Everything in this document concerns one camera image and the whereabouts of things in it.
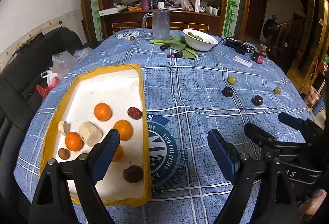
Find white bowl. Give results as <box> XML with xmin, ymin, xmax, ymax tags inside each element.
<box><xmin>183</xmin><ymin>29</ymin><xmax>219</xmax><ymax>51</ymax></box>

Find black sofa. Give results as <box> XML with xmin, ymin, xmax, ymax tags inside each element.
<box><xmin>0</xmin><ymin>27</ymin><xmax>84</xmax><ymax>224</ymax></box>

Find white red paper card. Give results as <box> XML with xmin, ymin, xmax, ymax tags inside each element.
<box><xmin>233</xmin><ymin>56</ymin><xmax>253</xmax><ymax>67</ymax></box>

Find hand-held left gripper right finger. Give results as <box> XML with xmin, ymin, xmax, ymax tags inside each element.
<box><xmin>207</xmin><ymin>128</ymin><xmax>301</xmax><ymax>224</ymax></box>

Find clear glass mug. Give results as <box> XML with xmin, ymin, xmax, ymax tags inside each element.
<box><xmin>142</xmin><ymin>9</ymin><xmax>171</xmax><ymax>40</ymax></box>

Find orange mandarin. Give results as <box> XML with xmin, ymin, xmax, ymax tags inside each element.
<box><xmin>94</xmin><ymin>102</ymin><xmax>113</xmax><ymax>122</ymax></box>
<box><xmin>65</xmin><ymin>132</ymin><xmax>84</xmax><ymax>151</ymax></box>
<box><xmin>111</xmin><ymin>146</ymin><xmax>124</xmax><ymax>162</ymax></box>
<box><xmin>113</xmin><ymin>119</ymin><xmax>134</xmax><ymax>141</ymax></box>

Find white foam tray yellow tape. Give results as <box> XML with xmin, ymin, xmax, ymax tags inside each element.
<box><xmin>38</xmin><ymin>63</ymin><xmax>152</xmax><ymax>208</ymax></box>

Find white rough chunk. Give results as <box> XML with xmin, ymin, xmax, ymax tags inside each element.
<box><xmin>58</xmin><ymin>121</ymin><xmax>71</xmax><ymax>136</ymax></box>

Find red black jar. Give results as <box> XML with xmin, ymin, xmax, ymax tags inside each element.
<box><xmin>253</xmin><ymin>50</ymin><xmax>266</xmax><ymax>64</ymax></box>

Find green vegetable leaves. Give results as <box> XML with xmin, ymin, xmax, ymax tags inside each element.
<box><xmin>188</xmin><ymin>31</ymin><xmax>206</xmax><ymax>40</ymax></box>

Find large beige chunk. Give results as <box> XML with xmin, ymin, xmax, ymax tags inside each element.
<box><xmin>78</xmin><ymin>121</ymin><xmax>104</xmax><ymax>147</ymax></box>

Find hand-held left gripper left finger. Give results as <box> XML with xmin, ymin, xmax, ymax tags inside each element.
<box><xmin>28</xmin><ymin>128</ymin><xmax>121</xmax><ymax>224</ymax></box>

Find blue white plastic wrapper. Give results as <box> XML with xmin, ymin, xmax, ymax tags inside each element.
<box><xmin>73</xmin><ymin>47</ymin><xmax>93</xmax><ymax>60</ymax></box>

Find long white box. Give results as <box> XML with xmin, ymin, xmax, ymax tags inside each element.
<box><xmin>99</xmin><ymin>7</ymin><xmax>126</xmax><ymax>16</ymax></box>

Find person's right hand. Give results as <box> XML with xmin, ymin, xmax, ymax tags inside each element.
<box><xmin>295</xmin><ymin>188</ymin><xmax>329</xmax><ymax>224</ymax></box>

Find dark plum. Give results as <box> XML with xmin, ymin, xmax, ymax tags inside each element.
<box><xmin>122</xmin><ymin>165</ymin><xmax>144</xmax><ymax>184</ymax></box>

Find red white plastic bag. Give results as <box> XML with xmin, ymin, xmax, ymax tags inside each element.
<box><xmin>36</xmin><ymin>70</ymin><xmax>62</xmax><ymax>100</ymax></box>

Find leafy green vegetable stalk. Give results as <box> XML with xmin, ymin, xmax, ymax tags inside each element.
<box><xmin>150</xmin><ymin>35</ymin><xmax>199</xmax><ymax>60</ymax></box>

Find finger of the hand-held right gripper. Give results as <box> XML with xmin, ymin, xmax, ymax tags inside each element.
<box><xmin>278</xmin><ymin>112</ymin><xmax>322</xmax><ymax>141</ymax></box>
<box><xmin>244</xmin><ymin>123</ymin><xmax>281</xmax><ymax>153</ymax></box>

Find red jujube date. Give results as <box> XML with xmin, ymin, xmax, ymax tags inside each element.
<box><xmin>127</xmin><ymin>107</ymin><xmax>142</xmax><ymax>120</ymax></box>

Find crumpled clear plastic bag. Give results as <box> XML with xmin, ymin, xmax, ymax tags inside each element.
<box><xmin>51</xmin><ymin>51</ymin><xmax>79</xmax><ymax>77</ymax></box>

